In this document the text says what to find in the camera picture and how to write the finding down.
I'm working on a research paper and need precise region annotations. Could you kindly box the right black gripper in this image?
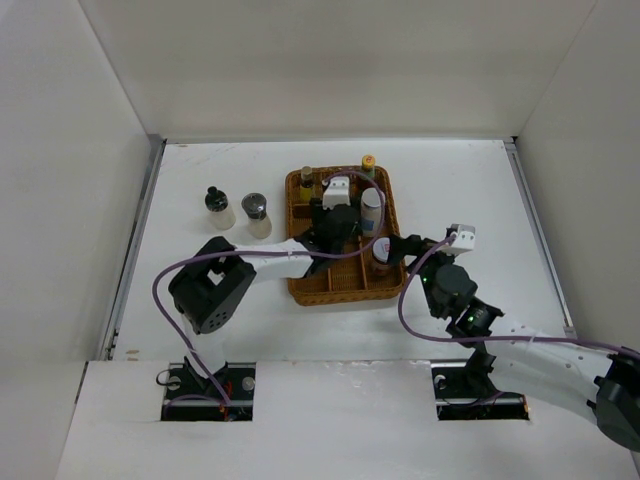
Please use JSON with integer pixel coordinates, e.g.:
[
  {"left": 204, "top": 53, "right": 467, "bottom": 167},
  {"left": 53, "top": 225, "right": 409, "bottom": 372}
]
[{"left": 388, "top": 232, "right": 461, "bottom": 318}]

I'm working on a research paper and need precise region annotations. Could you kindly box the white-lid red-label jar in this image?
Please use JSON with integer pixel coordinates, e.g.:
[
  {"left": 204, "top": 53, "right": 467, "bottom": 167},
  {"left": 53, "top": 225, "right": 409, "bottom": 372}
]
[{"left": 370, "top": 237, "right": 392, "bottom": 277}]

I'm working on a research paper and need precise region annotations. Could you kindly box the tall silver-lid bead jar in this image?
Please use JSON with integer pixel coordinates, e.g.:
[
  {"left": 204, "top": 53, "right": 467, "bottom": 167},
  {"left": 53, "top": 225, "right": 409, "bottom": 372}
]
[{"left": 360, "top": 187, "right": 384, "bottom": 237}]

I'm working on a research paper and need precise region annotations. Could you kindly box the small gold-cap yellow bottle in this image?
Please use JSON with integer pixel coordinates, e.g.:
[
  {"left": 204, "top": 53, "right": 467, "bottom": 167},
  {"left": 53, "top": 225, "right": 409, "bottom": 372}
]
[{"left": 299, "top": 166, "right": 314, "bottom": 204}]

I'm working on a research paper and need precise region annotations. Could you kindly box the yellow-cap brown sauce bottle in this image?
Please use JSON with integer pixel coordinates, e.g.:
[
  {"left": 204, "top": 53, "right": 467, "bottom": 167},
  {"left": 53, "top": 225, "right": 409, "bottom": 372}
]
[{"left": 356, "top": 154, "right": 376, "bottom": 192}]

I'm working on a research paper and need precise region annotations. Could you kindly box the chrome-top glass shaker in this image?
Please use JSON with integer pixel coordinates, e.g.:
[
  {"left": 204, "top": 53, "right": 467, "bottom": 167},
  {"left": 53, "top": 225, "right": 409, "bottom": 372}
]
[{"left": 241, "top": 192, "right": 272, "bottom": 239}]

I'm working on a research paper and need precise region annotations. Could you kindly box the black-stopper glass bottle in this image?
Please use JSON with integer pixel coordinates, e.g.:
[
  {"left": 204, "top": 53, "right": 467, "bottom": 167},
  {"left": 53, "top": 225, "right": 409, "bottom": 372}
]
[{"left": 204, "top": 186, "right": 236, "bottom": 231}]

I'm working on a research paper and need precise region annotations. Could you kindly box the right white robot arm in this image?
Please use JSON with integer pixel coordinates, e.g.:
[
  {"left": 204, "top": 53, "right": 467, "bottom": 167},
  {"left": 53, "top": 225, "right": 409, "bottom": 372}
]
[{"left": 388, "top": 229, "right": 639, "bottom": 451}]

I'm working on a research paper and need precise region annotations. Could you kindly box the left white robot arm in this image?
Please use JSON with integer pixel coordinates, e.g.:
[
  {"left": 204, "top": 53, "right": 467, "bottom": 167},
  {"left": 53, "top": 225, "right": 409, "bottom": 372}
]
[{"left": 168, "top": 205, "right": 360, "bottom": 399}]

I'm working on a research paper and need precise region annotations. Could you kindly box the brown wicker divided basket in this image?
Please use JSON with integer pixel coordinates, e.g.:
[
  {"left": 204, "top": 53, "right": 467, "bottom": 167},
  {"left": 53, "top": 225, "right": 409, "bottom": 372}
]
[{"left": 284, "top": 166, "right": 407, "bottom": 306}]

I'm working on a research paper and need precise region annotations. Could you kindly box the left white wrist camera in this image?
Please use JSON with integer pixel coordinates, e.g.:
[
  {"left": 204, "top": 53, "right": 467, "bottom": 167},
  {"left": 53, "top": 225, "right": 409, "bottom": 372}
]
[{"left": 322, "top": 175, "right": 351, "bottom": 210}]

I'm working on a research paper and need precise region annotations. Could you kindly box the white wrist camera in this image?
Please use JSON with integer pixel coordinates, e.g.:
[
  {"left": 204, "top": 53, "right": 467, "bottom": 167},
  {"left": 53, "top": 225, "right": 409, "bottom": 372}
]
[
  {"left": 442, "top": 224, "right": 476, "bottom": 255},
  {"left": 322, "top": 175, "right": 351, "bottom": 210}
]

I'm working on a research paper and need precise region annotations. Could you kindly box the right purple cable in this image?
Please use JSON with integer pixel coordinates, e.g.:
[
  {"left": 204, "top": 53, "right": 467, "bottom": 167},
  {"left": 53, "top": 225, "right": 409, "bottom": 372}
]
[{"left": 398, "top": 234, "right": 640, "bottom": 357}]

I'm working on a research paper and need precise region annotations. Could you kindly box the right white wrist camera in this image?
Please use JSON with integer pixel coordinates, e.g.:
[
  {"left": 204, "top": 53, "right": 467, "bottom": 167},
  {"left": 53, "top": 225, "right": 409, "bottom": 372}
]
[{"left": 442, "top": 224, "right": 476, "bottom": 255}]

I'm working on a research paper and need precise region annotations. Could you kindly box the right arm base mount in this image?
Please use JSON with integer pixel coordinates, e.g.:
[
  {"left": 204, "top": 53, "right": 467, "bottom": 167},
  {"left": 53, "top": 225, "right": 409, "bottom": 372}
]
[{"left": 431, "top": 352, "right": 529, "bottom": 421}]

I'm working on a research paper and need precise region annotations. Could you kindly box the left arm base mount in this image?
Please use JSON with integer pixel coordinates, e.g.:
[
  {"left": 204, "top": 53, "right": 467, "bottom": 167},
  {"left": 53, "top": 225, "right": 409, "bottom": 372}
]
[{"left": 156, "top": 361, "right": 257, "bottom": 422}]

